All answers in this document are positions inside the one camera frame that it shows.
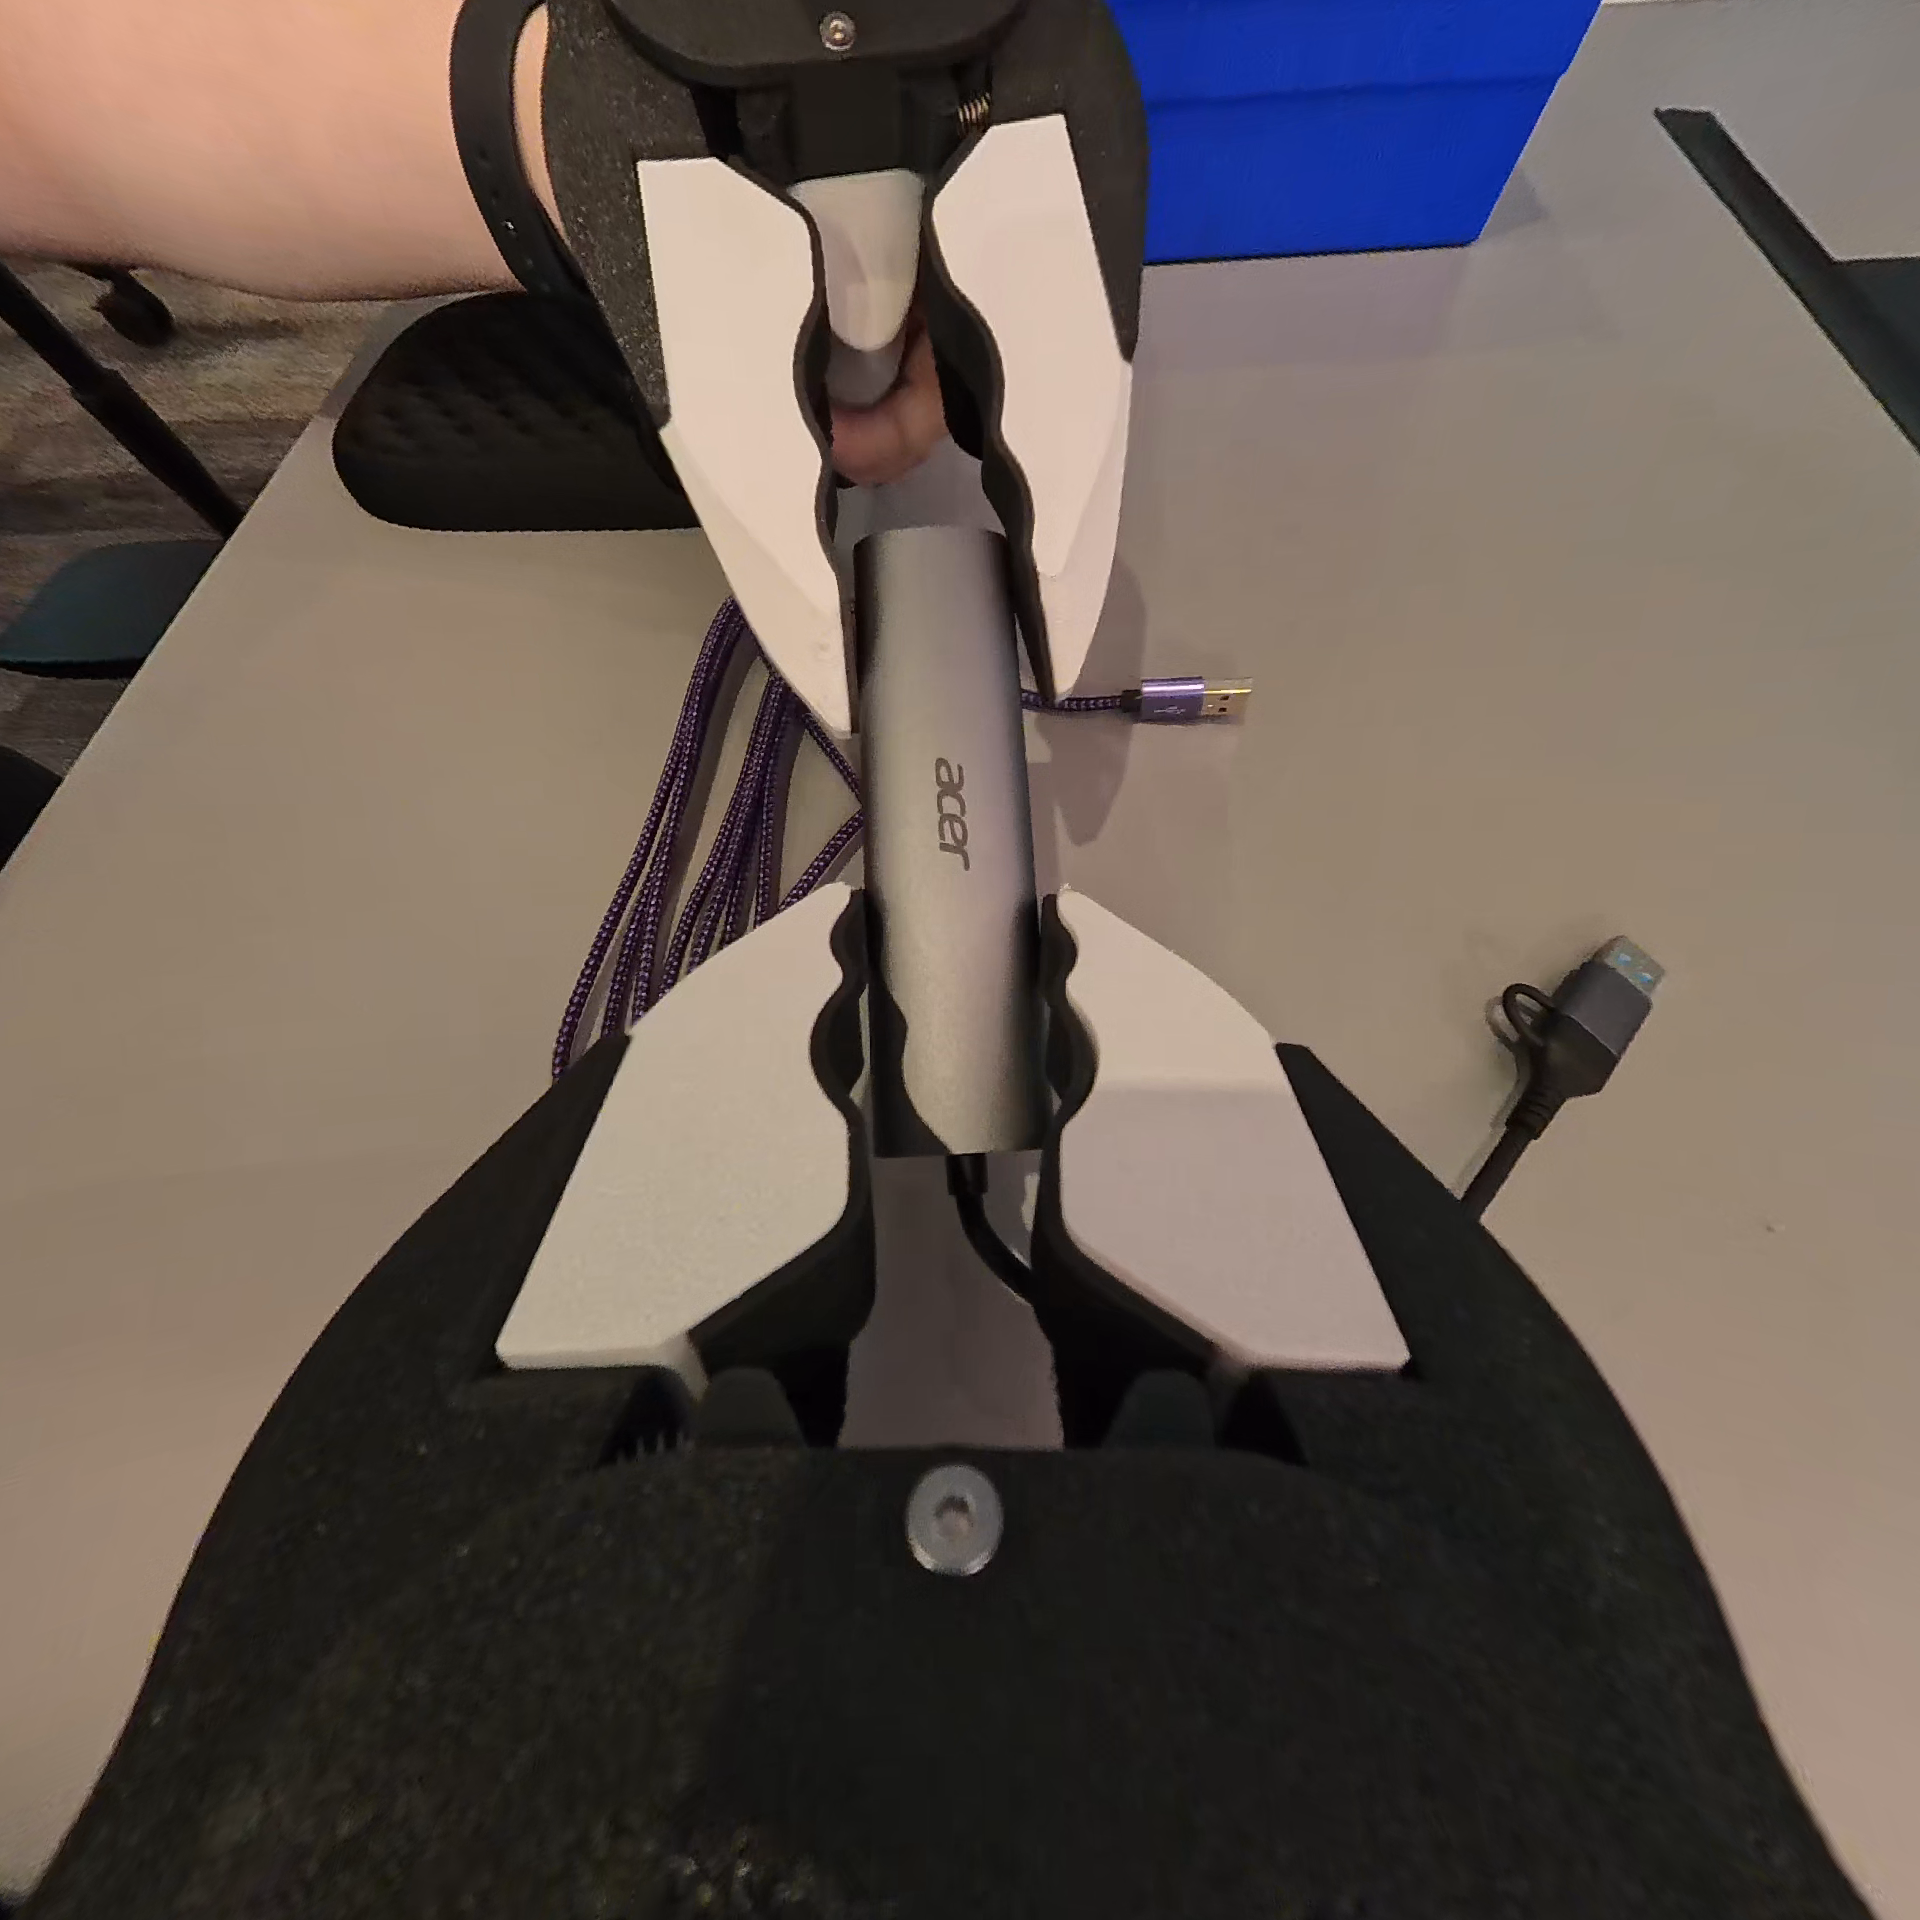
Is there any blue plastic bin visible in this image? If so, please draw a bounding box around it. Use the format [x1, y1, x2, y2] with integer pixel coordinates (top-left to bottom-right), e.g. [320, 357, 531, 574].
[1141, 0, 1606, 267]

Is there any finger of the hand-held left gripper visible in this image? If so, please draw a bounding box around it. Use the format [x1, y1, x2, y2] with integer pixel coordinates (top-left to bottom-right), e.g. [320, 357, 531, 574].
[902, 115, 1139, 716]
[635, 151, 867, 747]

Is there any person's left hand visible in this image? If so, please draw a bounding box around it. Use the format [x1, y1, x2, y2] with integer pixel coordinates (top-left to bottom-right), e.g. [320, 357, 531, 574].
[830, 351, 951, 494]

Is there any purple braided usb cable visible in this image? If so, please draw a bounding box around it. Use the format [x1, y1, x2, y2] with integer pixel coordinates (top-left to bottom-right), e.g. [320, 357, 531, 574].
[552, 592, 1257, 1086]

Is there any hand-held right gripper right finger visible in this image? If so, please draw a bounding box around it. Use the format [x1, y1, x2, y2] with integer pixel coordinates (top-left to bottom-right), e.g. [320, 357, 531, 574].
[1031, 885, 1417, 1379]

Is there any person's left forearm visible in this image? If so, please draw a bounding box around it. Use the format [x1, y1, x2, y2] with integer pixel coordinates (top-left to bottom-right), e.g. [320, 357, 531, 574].
[0, 0, 529, 296]

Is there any grey usb hub with cable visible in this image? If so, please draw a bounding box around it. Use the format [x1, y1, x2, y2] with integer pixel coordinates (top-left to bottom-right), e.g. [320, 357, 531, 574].
[843, 525, 1671, 1309]

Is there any black mesh elbow pad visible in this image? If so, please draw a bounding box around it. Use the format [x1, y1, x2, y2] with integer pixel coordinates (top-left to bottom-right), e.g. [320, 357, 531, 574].
[331, 288, 706, 537]

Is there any black wrist band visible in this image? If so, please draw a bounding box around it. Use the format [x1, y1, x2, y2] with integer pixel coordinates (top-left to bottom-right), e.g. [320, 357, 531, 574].
[451, 0, 584, 296]

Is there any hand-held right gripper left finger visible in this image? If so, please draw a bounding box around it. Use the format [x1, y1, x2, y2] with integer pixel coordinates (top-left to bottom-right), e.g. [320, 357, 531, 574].
[494, 883, 904, 1383]

